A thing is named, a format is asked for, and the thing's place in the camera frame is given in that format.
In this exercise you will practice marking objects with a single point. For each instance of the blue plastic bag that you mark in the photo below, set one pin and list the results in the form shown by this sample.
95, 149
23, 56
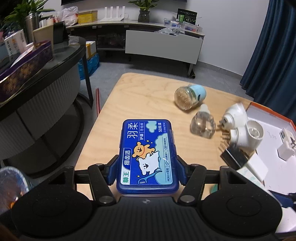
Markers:
92, 65

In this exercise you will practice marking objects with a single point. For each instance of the white cube USB charger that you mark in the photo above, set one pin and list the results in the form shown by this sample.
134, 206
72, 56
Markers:
257, 167

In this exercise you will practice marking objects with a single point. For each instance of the white plug adapter rear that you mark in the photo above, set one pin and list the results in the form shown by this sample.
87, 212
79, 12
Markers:
235, 116

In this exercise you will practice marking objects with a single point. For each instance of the white TV console cabinet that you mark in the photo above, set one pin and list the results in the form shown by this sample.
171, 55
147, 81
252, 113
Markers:
148, 39

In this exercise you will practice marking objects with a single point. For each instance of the white wifi router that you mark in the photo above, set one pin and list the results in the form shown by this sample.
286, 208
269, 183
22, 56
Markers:
111, 15

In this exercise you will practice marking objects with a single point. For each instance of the yellow box on console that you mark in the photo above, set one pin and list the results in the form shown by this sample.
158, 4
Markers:
87, 16

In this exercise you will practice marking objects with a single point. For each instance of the black USB charger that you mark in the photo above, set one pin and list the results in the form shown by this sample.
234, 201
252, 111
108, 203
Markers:
233, 156

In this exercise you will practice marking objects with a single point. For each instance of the light blue toothpick jar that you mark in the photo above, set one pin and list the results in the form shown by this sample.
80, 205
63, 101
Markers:
188, 97

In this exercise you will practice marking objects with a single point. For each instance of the clear liquid refill bottle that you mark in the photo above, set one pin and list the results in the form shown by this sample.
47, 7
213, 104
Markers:
203, 123

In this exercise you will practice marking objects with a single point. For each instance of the white plug adapter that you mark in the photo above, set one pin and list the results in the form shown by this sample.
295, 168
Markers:
247, 137
235, 116

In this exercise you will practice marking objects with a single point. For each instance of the small white plug charger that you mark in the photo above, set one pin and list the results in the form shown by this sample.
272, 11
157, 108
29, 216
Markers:
285, 151

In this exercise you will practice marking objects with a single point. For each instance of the dark blue curtain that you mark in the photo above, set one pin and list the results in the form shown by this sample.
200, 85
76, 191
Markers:
270, 75

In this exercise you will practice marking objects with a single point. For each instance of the white plug adapter front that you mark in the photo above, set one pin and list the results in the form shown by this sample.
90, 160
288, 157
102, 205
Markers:
247, 137

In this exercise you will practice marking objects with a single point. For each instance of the white plastic bag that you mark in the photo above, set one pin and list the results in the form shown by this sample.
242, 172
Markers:
68, 15

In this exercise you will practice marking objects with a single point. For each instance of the potted plant on side table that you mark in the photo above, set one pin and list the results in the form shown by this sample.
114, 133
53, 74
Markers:
15, 21

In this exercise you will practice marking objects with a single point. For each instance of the purple patterned box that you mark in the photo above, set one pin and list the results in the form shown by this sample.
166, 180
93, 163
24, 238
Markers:
31, 63

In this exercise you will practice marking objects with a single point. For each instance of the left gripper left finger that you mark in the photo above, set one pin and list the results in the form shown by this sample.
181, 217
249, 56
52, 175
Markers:
101, 177

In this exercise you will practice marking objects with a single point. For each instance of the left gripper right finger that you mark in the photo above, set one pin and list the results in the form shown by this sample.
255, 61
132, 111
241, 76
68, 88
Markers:
192, 177

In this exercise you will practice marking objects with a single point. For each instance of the white yellow cardboard box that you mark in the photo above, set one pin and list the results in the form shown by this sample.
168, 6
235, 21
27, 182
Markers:
90, 49

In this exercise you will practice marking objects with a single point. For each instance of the blue floss pick box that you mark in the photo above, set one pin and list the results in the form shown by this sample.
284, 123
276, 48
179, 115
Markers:
147, 158

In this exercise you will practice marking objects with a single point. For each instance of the black green display box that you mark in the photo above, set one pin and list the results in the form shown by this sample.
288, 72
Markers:
184, 15

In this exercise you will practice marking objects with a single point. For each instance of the white UGREEN adapter box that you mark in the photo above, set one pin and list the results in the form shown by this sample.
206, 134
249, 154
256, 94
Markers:
287, 136

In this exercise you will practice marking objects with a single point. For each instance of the potted plant on console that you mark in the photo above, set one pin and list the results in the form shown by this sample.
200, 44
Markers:
144, 7

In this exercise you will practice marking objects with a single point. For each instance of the dark glass side table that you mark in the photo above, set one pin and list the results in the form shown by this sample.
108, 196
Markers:
42, 124

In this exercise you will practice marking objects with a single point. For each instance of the orange white cardboard box lid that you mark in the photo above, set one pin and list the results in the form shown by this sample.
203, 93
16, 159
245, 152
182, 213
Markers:
281, 174

